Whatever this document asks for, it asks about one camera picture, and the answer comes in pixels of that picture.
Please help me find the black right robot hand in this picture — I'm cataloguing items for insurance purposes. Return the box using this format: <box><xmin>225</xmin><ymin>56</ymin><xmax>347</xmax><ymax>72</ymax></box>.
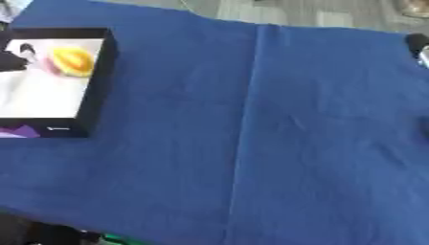
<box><xmin>403</xmin><ymin>33</ymin><xmax>429</xmax><ymax>70</ymax></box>

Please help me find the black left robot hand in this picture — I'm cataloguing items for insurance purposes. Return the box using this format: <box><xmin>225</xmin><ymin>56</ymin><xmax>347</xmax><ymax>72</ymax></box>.
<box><xmin>0</xmin><ymin>42</ymin><xmax>40</xmax><ymax>73</ymax></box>

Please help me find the black box with white inside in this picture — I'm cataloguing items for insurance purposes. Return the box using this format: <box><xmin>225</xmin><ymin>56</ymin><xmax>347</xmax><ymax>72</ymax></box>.
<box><xmin>0</xmin><ymin>27</ymin><xmax>120</xmax><ymax>139</ymax></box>

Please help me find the yellow and pink toy fruit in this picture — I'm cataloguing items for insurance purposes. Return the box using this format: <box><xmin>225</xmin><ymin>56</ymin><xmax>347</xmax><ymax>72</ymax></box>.
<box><xmin>45</xmin><ymin>46</ymin><xmax>98</xmax><ymax>78</ymax></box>

